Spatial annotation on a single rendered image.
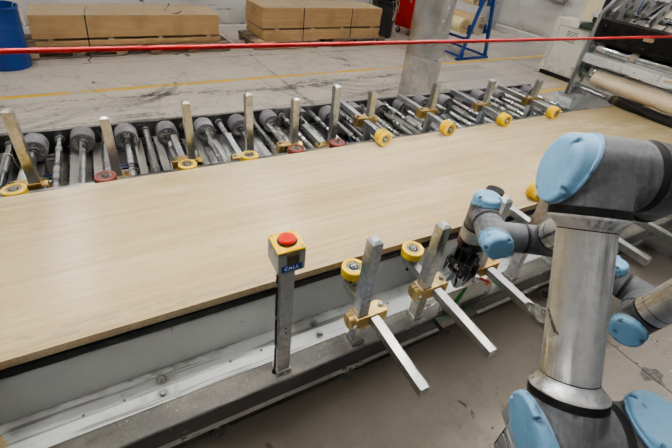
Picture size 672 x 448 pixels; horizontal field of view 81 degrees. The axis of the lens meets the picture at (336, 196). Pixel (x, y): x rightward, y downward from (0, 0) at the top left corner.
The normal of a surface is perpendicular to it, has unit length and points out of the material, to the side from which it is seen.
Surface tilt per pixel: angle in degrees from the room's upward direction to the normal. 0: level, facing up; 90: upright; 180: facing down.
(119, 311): 0
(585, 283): 59
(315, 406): 0
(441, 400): 0
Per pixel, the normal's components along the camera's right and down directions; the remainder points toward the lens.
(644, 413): 0.23, -0.80
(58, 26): 0.52, 0.53
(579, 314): -0.47, -0.05
